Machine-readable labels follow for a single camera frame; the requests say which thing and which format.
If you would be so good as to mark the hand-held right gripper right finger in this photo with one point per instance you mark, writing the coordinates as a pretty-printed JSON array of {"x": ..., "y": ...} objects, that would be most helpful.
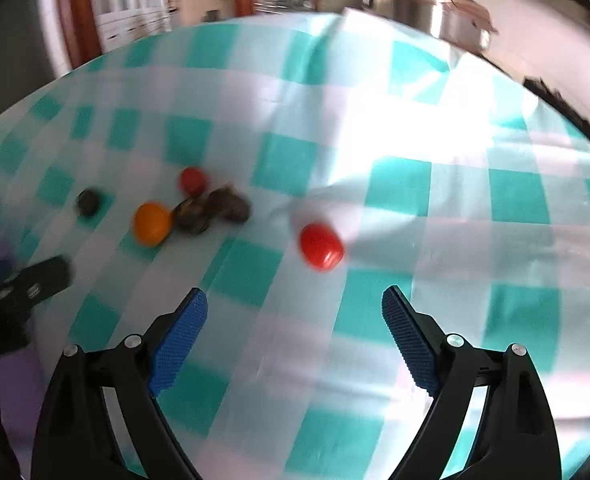
[{"x": 409, "y": 342}]

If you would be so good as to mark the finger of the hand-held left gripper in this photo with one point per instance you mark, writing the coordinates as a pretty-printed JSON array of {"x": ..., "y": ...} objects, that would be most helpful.
[{"x": 45, "y": 277}]

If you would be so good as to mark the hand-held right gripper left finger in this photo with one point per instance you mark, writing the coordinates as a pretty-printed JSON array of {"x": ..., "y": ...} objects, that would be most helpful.
[{"x": 180, "y": 342}]

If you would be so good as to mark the large red tomato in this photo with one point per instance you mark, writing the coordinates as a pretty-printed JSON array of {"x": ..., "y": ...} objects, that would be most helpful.
[{"x": 321, "y": 246}]

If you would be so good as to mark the small dark round fruit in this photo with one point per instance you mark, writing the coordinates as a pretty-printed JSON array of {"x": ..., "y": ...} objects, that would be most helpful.
[{"x": 89, "y": 201}]

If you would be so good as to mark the orange tomato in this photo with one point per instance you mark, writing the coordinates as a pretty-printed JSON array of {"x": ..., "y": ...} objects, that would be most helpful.
[{"x": 151, "y": 223}]

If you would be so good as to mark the dark brown fruit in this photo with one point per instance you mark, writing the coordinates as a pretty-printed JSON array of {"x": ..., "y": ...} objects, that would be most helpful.
[
  {"x": 191, "y": 216},
  {"x": 230, "y": 203}
]

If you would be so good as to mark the small red tomato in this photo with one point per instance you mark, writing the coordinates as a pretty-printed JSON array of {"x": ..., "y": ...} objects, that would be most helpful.
[{"x": 192, "y": 180}]

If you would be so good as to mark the teal checkered tablecloth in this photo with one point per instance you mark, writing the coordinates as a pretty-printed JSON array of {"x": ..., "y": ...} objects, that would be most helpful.
[{"x": 385, "y": 125}]

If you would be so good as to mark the white panelled door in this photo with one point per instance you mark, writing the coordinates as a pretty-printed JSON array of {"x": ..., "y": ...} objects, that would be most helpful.
[{"x": 130, "y": 2}]

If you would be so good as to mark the large metal pot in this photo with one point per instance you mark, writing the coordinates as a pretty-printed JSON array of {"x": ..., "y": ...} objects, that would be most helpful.
[{"x": 427, "y": 12}]

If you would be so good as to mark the cardboard box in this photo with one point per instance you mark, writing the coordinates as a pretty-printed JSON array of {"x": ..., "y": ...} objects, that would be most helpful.
[{"x": 472, "y": 11}]

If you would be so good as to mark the wooden door frame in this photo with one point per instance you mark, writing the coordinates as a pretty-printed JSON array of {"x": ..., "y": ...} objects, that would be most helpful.
[{"x": 77, "y": 10}]

